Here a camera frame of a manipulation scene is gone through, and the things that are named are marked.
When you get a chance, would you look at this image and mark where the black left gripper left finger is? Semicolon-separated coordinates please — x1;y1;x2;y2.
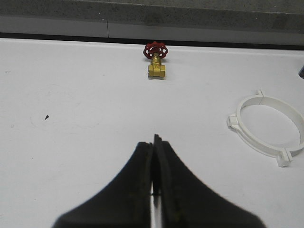
53;142;153;228

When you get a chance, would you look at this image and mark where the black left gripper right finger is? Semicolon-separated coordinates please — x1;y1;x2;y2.
153;134;265;228

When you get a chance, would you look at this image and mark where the white half pipe clamp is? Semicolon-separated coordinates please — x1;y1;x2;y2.
258;96;304;156
227;89;292;167

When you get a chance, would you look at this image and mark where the brass valve red handwheel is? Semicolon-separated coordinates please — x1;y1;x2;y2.
143;41;168;79

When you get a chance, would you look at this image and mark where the grey stone counter ledge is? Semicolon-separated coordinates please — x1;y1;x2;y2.
0;0;304;46

